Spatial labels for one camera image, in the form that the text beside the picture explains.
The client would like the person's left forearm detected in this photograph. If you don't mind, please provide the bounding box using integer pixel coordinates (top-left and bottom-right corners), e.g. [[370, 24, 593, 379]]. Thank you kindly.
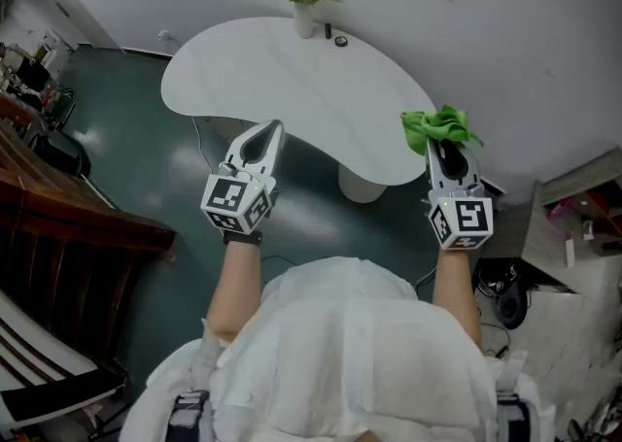
[[206, 240, 266, 342]]

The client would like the person's right forearm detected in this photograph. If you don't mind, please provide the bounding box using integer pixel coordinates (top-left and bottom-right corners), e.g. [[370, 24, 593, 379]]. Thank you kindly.
[[431, 248, 483, 349]]

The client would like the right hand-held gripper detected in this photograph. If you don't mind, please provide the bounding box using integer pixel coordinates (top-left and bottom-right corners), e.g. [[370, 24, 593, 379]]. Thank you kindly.
[[426, 138, 495, 252]]

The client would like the black bag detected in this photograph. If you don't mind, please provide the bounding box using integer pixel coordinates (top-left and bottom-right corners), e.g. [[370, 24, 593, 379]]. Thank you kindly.
[[26, 131, 92, 179]]

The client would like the dark wooden bench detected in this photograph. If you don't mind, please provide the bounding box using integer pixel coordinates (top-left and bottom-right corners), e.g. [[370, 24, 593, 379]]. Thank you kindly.
[[0, 104, 177, 368]]

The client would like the white striped cushion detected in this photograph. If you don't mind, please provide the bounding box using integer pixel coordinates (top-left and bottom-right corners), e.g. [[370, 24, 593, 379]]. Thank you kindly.
[[0, 289, 130, 431]]

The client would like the white kidney-shaped table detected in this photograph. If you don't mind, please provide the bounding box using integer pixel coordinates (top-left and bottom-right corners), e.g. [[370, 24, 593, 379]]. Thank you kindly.
[[160, 17, 438, 204]]

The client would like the black wristband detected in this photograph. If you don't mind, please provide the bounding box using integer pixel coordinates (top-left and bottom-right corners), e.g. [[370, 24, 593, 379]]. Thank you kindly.
[[223, 229, 263, 247]]

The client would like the green cloth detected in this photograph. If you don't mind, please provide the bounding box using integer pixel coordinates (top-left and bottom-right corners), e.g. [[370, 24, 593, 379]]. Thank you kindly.
[[399, 104, 485, 157]]

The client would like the grey wooden shelf cabinet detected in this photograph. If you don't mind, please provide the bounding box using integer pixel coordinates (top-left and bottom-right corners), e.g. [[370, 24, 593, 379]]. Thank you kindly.
[[522, 146, 622, 295]]

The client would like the person's white shirt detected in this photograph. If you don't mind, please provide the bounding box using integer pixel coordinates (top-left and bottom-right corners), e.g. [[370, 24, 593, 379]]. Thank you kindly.
[[119, 255, 558, 442]]

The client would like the dark harness strap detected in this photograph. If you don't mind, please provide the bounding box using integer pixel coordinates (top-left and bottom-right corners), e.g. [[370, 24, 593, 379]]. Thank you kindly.
[[495, 393, 534, 442], [167, 389, 213, 442]]

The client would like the white vase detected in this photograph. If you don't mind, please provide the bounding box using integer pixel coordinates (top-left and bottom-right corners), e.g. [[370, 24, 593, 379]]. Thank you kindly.
[[293, 1, 316, 40]]

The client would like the black round floor device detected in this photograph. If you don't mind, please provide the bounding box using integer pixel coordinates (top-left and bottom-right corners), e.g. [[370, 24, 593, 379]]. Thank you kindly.
[[498, 279, 529, 329]]

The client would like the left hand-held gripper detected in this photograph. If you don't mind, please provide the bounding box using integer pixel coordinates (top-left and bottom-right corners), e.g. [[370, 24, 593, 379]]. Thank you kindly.
[[200, 119, 286, 236]]

